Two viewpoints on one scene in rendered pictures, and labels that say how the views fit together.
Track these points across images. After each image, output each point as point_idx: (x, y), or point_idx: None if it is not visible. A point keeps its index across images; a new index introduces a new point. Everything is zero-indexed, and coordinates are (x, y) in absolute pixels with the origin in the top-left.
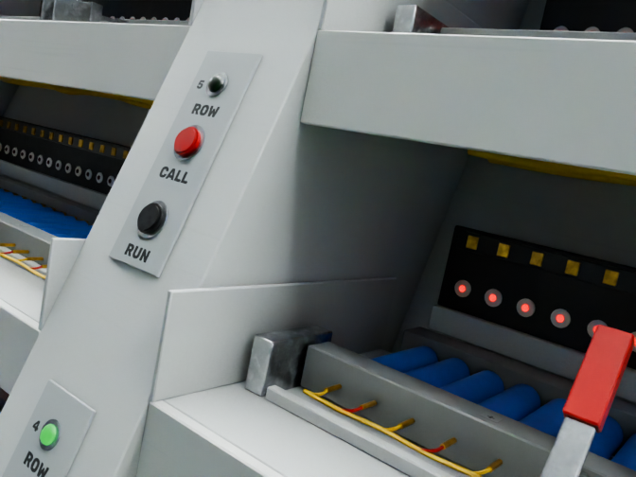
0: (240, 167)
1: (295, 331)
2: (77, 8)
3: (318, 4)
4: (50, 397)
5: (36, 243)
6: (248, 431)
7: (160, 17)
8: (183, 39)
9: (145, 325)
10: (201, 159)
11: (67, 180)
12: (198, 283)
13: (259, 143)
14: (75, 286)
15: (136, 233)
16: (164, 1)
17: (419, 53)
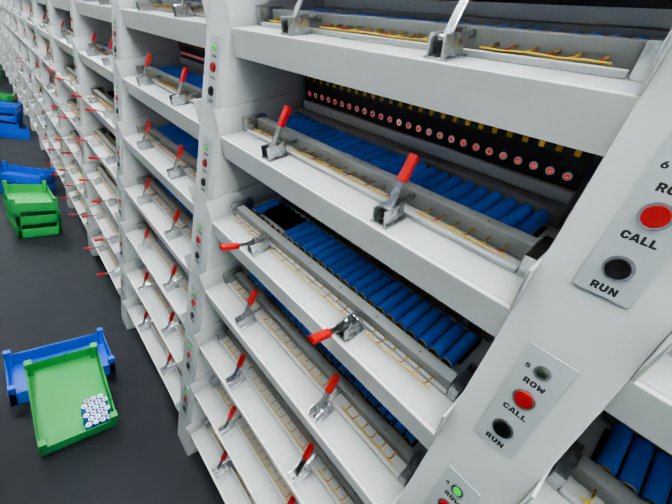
0: (564, 434)
1: (569, 457)
2: (394, 213)
3: (631, 361)
4: (452, 474)
5: (392, 337)
6: None
7: (404, 120)
8: (504, 313)
9: (505, 476)
10: (534, 414)
11: None
12: (538, 478)
13: (579, 428)
14: (453, 428)
15: (491, 428)
16: (406, 109)
17: None
